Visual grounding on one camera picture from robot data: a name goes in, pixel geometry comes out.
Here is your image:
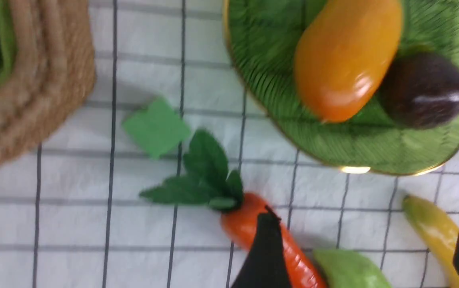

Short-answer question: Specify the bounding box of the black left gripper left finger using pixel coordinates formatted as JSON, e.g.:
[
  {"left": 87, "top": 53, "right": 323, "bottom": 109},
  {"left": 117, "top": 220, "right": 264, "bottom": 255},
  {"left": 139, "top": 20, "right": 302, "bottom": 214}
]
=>
[{"left": 231, "top": 206, "right": 292, "bottom": 288}]

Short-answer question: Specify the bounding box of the yellow toy banana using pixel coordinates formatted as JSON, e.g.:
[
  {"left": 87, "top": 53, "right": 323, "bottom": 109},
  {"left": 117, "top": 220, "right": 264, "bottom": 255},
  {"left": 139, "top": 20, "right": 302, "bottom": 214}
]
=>
[{"left": 401, "top": 194, "right": 459, "bottom": 288}]

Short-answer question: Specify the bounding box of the green toy gourd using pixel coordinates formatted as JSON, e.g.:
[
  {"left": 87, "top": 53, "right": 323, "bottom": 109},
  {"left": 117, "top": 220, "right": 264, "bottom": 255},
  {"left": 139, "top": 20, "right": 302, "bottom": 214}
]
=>
[{"left": 312, "top": 249, "right": 392, "bottom": 288}]

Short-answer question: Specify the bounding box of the orange toy carrot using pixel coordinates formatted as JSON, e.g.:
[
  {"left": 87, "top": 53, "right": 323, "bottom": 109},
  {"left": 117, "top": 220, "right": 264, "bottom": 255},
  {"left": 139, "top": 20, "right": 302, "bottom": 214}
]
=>
[{"left": 139, "top": 129, "right": 328, "bottom": 288}]

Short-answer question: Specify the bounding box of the purple toy mangosteen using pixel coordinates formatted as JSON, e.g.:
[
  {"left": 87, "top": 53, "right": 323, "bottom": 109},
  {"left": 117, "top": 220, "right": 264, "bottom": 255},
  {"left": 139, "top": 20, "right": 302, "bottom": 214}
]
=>
[{"left": 378, "top": 51, "right": 459, "bottom": 130}]

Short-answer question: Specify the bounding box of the orange toy mango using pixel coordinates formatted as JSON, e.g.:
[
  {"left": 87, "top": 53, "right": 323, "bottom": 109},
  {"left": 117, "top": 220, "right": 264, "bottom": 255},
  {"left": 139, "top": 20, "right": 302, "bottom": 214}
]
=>
[{"left": 293, "top": 0, "right": 403, "bottom": 123}]

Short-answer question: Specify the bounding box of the green foam cube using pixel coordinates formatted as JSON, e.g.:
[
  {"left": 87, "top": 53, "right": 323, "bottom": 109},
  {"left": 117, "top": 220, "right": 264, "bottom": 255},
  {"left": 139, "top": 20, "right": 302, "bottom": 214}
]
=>
[{"left": 122, "top": 97, "right": 191, "bottom": 158}]

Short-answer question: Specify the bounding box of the white grid tablecloth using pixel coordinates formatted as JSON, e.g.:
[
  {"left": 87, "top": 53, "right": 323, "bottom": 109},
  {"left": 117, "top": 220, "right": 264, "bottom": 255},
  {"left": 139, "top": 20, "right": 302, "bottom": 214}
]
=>
[{"left": 0, "top": 0, "right": 459, "bottom": 288}]

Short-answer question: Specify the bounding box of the green glass leaf plate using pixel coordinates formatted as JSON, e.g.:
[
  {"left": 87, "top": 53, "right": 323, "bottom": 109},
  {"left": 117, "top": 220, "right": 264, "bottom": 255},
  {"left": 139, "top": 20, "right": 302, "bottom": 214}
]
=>
[{"left": 223, "top": 0, "right": 459, "bottom": 176}]

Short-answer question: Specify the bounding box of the woven rattan basket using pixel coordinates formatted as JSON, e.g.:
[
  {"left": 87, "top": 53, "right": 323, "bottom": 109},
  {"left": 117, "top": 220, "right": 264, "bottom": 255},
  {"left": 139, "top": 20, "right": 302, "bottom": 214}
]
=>
[{"left": 0, "top": 0, "right": 96, "bottom": 166}]

